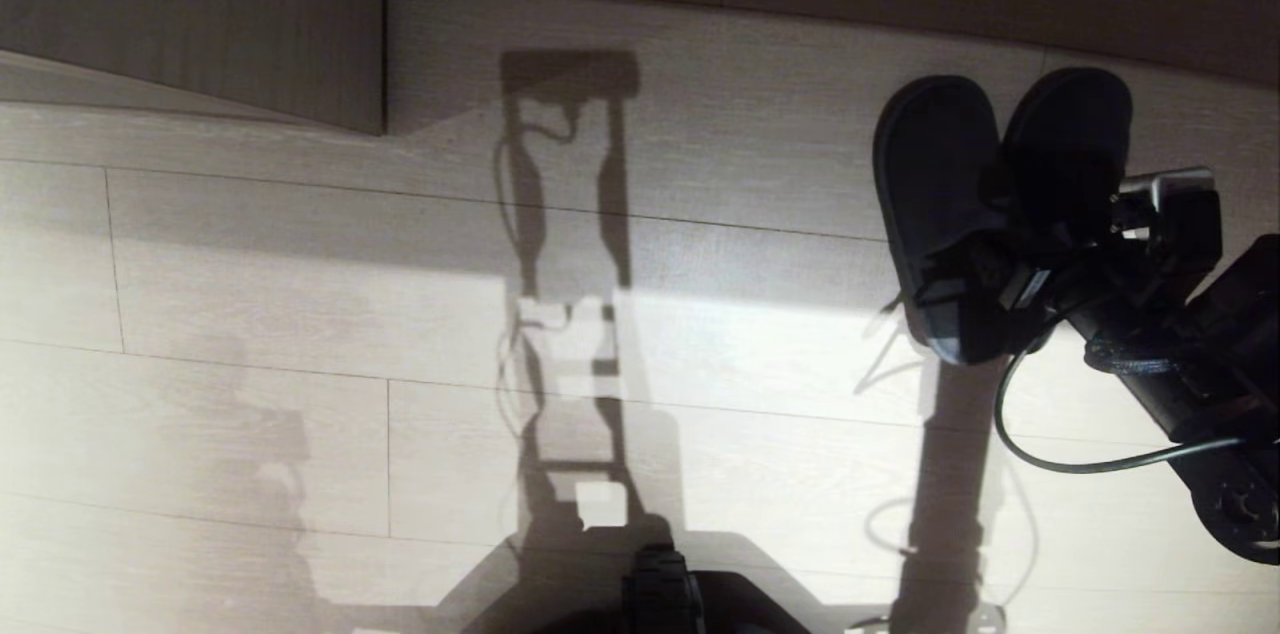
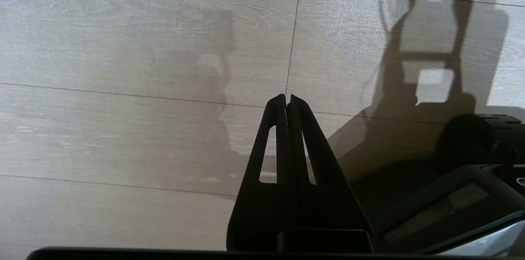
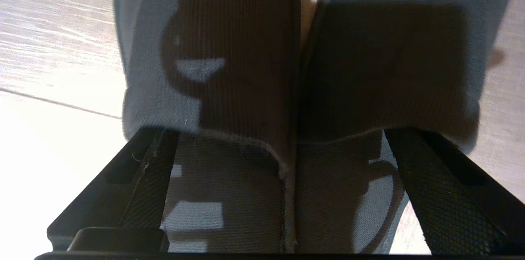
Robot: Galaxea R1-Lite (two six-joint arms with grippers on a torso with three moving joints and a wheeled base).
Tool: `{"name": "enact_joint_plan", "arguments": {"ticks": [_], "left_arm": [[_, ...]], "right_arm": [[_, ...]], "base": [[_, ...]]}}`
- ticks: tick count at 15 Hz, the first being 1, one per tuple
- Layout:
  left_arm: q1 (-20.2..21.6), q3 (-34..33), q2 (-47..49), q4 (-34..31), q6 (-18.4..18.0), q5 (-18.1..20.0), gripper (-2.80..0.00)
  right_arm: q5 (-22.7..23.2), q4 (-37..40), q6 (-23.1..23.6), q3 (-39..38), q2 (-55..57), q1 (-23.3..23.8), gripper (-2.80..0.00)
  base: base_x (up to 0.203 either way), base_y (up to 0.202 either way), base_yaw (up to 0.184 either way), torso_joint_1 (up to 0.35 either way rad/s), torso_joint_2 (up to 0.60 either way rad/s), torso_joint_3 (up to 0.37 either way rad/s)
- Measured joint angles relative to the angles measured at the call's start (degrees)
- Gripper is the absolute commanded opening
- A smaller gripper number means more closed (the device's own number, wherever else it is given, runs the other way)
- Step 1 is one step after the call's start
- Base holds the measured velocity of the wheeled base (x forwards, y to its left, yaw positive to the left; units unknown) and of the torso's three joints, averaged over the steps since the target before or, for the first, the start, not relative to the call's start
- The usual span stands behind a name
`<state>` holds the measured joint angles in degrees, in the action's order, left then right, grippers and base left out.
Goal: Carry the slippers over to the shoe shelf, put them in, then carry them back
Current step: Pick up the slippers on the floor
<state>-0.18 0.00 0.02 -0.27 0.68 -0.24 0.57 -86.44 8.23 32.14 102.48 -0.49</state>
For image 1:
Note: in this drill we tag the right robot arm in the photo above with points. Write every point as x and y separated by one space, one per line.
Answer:
1215 364

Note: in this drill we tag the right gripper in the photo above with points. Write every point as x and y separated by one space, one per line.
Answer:
1045 289

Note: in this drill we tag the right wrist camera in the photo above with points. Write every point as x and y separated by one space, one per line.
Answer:
1170 204

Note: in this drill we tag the dark slipper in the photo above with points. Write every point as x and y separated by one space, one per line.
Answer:
935 169
1068 139

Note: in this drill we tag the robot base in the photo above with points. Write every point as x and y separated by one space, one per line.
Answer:
670 604

